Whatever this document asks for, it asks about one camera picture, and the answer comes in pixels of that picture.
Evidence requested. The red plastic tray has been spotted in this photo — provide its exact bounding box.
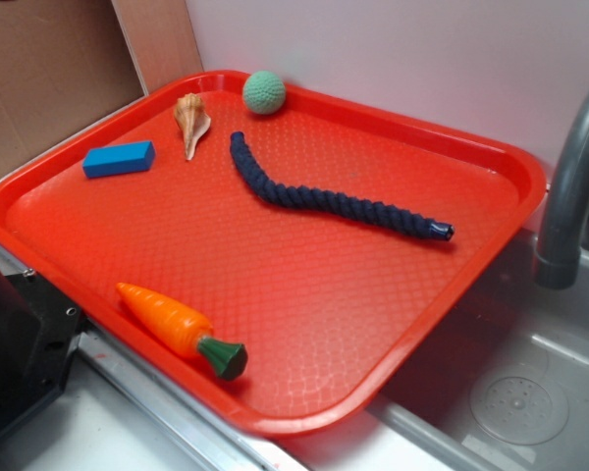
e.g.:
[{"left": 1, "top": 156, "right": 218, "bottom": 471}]
[{"left": 0, "top": 72, "right": 546, "bottom": 437}]

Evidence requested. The green crocheted ball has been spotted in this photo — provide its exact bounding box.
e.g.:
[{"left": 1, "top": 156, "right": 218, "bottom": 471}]
[{"left": 242, "top": 71, "right": 287, "bottom": 115}]

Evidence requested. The orange plastic toy carrot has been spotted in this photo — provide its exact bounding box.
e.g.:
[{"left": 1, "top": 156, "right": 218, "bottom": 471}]
[{"left": 116, "top": 283, "right": 248, "bottom": 381}]

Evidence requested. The tan spiral seashell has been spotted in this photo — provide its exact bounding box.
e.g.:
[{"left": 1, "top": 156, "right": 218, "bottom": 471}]
[{"left": 174, "top": 93, "right": 211, "bottom": 161}]

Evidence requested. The blue rectangular block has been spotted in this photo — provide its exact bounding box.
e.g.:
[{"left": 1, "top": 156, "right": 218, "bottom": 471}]
[{"left": 82, "top": 141, "right": 155, "bottom": 179}]

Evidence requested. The grey plastic sink basin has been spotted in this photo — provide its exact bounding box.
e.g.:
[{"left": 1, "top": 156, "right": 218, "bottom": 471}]
[{"left": 370, "top": 234, "right": 589, "bottom": 470}]

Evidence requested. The grey toy faucet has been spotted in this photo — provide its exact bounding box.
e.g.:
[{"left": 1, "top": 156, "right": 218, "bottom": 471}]
[{"left": 532, "top": 93, "right": 589, "bottom": 289}]

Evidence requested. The brown cardboard panel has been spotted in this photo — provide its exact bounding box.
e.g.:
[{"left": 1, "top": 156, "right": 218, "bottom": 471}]
[{"left": 0, "top": 1, "right": 203, "bottom": 179}]

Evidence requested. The dark blue braided rope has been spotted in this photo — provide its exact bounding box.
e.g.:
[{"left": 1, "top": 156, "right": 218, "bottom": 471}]
[{"left": 229, "top": 131, "right": 456, "bottom": 242}]

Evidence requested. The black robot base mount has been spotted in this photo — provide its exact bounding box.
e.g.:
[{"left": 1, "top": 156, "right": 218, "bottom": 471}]
[{"left": 0, "top": 271, "right": 83, "bottom": 441}]

